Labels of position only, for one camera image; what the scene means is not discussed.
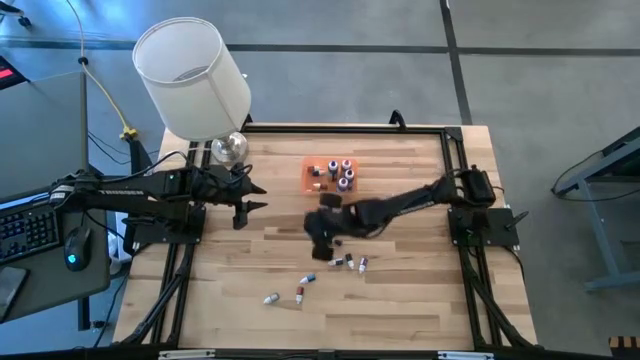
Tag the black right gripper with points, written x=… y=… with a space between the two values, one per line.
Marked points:
x=335 y=222

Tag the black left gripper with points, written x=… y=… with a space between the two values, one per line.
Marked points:
x=220 y=185

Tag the large purple food coloring bottle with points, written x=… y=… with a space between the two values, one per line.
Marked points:
x=342 y=184

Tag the small purple food coloring bottle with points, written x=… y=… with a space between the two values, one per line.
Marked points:
x=363 y=264

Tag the large blue food coloring bottle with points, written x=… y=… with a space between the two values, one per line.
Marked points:
x=333 y=167

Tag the large black food coloring bottle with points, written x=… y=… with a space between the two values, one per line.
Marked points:
x=349 y=175

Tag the large red food coloring bottle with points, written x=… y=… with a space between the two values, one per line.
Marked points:
x=346 y=164

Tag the small grey food coloring bottle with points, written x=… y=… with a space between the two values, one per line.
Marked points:
x=271 y=298

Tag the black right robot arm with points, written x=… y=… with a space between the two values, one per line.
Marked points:
x=415 y=200

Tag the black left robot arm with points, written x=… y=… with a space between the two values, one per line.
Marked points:
x=125 y=187

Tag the small blue food coloring bottle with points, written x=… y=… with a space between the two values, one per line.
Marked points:
x=307 y=278

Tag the small red food coloring bottle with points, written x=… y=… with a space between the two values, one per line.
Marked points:
x=299 y=294

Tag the orange plastic tray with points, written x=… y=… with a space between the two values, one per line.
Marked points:
x=315 y=179

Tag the white shade table lamp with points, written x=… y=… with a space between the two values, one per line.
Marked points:
x=190 y=100

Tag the black computer mouse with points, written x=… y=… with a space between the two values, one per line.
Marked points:
x=77 y=250

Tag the grey desk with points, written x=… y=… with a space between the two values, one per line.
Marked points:
x=55 y=285

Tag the grey computer monitor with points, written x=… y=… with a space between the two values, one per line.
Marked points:
x=40 y=135

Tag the black keyboard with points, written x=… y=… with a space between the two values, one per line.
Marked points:
x=27 y=230

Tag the black smartphone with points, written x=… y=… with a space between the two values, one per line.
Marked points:
x=10 y=292

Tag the black device red display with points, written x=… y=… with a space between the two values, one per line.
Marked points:
x=7 y=75

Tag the black chair caster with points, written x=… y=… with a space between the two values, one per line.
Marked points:
x=22 y=21

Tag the black orange striped object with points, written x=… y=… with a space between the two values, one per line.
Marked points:
x=625 y=345

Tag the black frame clamp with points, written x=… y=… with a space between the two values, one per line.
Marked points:
x=248 y=120
x=398 y=120

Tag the black aluminium extrusion frame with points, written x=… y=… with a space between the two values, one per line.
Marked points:
x=350 y=129

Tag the silver bracket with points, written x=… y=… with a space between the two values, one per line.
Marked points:
x=465 y=356
x=185 y=355

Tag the grey metal table frame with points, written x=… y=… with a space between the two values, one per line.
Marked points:
x=607 y=250

